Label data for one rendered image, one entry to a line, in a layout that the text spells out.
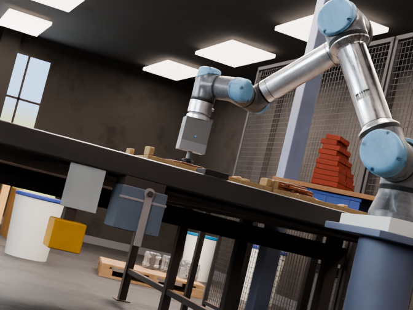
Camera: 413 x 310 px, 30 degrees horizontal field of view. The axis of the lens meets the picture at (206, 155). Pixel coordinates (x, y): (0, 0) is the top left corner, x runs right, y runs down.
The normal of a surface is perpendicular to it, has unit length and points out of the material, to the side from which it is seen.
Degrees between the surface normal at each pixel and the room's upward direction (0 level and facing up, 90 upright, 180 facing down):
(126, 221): 90
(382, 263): 90
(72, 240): 90
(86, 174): 90
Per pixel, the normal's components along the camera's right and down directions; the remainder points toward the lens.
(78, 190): 0.37, 0.00
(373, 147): -0.49, -0.08
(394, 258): 0.00, -0.08
